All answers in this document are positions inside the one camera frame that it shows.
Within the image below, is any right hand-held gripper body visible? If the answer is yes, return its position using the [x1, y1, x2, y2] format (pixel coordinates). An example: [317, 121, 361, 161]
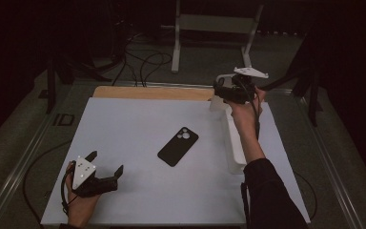
[227, 67, 270, 105]

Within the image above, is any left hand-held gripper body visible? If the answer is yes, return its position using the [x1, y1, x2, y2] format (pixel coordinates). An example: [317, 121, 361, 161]
[71, 156, 119, 198]

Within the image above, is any white rectangular plastic container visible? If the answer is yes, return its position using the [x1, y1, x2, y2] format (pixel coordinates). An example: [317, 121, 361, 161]
[223, 104, 248, 176]

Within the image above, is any black phone case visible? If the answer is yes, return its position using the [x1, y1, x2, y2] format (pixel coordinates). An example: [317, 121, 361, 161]
[156, 126, 200, 168]

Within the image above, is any person's right hand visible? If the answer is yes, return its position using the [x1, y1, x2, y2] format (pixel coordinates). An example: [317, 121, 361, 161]
[228, 87, 267, 127]

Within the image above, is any person's left hand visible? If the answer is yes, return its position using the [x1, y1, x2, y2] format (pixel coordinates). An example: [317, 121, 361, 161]
[65, 161, 101, 225]

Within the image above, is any white table mat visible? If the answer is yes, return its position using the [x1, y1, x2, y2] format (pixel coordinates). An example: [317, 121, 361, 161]
[40, 96, 312, 227]

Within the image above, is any white metal stand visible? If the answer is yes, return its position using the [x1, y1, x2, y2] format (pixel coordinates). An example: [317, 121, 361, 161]
[160, 0, 265, 79]

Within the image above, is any black tripod stand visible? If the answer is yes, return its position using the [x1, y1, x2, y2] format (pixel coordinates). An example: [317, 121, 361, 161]
[256, 28, 325, 128]
[37, 55, 77, 115]

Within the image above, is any left hand-held gripper cable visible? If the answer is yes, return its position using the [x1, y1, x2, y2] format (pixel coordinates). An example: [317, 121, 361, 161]
[60, 160, 77, 217]

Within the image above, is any hand-held gripper cable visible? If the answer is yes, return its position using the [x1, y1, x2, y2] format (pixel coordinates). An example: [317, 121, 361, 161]
[239, 77, 263, 229]
[60, 160, 77, 217]

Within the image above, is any right hand-held gripper cable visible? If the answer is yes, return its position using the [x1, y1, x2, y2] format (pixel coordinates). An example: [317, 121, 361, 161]
[239, 77, 263, 229]

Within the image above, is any black square floor frame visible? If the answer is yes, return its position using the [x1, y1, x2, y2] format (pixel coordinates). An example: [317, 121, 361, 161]
[52, 113, 76, 128]

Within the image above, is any black floor cable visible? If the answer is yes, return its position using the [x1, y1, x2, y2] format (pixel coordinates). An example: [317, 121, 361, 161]
[23, 140, 73, 224]
[294, 171, 318, 221]
[112, 31, 173, 89]

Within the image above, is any metal floor rail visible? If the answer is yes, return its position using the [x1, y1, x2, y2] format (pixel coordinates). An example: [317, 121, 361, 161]
[294, 94, 366, 229]
[0, 94, 65, 229]

